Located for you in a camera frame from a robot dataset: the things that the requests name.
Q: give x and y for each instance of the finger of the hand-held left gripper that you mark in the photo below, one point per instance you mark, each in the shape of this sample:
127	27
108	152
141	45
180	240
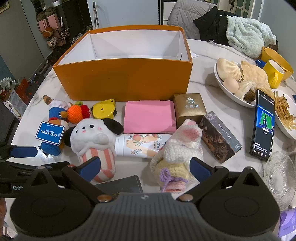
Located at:
23	152
16	170

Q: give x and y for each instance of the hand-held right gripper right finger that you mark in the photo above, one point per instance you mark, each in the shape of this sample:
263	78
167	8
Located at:
199	170

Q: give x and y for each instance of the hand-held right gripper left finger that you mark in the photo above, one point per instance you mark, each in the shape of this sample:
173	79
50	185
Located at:
90	169

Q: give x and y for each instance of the white crochet bunny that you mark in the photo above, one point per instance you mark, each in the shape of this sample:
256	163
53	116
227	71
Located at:
175	148

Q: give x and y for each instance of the white dog plush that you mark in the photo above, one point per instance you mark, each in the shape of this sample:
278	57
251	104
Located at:
92	136

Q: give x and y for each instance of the blue penguin plush with tag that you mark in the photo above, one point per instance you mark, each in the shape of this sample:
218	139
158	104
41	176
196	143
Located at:
55	111

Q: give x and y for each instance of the orange crochet toy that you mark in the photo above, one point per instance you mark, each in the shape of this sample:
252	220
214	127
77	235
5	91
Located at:
76	113

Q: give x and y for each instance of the yellow tape measure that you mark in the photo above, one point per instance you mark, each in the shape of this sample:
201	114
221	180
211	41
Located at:
103	111

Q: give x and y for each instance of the gold gift box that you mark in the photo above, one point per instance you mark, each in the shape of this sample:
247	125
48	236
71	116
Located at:
189	109

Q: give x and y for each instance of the orange cardboard box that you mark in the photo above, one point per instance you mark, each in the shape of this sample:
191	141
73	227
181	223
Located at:
120	78

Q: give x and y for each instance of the dark card box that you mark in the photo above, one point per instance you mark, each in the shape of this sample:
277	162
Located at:
219	139

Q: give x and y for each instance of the black wallet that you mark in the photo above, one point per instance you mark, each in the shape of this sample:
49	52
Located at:
124	185

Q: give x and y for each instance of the white peach-print canister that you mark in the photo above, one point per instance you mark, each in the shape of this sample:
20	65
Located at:
136	146

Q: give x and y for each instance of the cardboard carton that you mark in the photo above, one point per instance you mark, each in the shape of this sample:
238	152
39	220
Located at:
13	99

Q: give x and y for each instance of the black dumbbell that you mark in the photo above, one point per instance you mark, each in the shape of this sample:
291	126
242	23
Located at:
33	84

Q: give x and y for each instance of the pink flat box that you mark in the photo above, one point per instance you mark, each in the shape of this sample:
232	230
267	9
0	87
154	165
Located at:
148	115

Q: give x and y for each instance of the black smartphone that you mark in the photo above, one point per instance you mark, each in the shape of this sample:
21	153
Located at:
262	129

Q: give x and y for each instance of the white bowl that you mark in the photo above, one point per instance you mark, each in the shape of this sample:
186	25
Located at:
225	93

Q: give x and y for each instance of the clear glass plate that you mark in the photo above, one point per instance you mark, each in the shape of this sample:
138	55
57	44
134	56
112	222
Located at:
279	178

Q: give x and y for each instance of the egg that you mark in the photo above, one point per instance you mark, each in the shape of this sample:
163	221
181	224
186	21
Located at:
230	85

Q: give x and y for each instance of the small steamed bun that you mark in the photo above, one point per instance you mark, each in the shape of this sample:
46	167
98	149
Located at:
244	89

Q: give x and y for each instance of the white plate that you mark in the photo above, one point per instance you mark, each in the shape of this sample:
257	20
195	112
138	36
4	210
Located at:
281	126

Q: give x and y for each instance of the purple packet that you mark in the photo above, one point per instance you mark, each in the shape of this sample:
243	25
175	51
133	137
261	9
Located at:
288	222

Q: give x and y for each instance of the shredded potato strips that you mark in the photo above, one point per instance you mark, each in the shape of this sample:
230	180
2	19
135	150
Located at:
285	109

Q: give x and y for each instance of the large steamed bun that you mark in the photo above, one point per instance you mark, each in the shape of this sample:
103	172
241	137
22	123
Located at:
229	68

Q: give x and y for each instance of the flatbread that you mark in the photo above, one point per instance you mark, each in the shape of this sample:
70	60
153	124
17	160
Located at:
254	74

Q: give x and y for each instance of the patterned basketball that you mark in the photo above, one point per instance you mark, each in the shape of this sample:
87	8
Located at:
52	41

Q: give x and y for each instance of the white paper sheet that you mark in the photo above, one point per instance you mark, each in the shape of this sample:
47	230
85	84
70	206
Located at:
194	55

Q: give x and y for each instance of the yellow mug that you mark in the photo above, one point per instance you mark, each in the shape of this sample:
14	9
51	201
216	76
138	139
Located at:
271	74

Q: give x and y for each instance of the orange basketball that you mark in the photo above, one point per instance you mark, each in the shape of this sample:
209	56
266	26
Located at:
48	32

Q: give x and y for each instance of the small blue object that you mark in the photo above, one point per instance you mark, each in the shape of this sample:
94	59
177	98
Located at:
260	63

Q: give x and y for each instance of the brown basketball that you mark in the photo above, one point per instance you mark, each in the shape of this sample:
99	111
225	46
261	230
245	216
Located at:
51	11
41	16

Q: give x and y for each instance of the yellow bowl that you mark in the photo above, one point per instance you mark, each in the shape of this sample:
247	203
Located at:
277	56

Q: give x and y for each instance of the light blue fleece towel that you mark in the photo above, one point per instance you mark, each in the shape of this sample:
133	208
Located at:
249	34

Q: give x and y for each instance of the black jacket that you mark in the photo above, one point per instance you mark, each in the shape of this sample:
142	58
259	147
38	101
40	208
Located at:
212	25

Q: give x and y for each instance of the black cabinet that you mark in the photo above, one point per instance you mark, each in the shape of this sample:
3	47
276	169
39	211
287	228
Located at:
74	16

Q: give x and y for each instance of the grey crutch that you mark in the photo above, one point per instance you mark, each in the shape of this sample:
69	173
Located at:
96	14

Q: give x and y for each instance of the grey padded jacket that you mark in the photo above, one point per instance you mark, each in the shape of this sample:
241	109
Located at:
182	14

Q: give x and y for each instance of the glass panel door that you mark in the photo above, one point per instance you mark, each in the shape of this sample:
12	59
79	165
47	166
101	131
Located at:
240	7

